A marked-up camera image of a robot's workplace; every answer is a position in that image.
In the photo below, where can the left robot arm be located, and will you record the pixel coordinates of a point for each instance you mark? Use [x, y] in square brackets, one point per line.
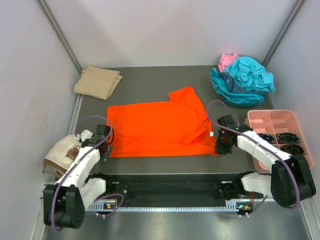
[66, 201]

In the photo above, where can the turquoise t shirt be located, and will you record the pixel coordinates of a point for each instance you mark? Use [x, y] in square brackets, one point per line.
[251, 75]

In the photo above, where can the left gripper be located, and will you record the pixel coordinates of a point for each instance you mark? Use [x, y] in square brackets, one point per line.
[108, 153]

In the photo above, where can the grey slotted cable duct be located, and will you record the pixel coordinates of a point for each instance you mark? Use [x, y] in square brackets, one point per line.
[229, 206]

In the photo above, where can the pink t shirt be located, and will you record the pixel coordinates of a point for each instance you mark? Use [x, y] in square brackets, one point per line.
[226, 60]

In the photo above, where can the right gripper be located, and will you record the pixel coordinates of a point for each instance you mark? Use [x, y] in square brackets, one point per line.
[220, 149]

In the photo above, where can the pink divided tray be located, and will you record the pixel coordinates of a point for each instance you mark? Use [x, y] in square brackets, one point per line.
[279, 122]

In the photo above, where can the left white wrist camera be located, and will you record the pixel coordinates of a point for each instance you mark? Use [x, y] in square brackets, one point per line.
[83, 136]

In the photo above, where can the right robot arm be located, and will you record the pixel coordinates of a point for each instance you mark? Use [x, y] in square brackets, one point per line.
[289, 180]

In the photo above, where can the orange t shirt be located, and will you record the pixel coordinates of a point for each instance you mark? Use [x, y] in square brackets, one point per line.
[174, 128]

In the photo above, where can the folded beige t shirt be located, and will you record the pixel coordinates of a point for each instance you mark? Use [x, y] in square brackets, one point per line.
[97, 82]

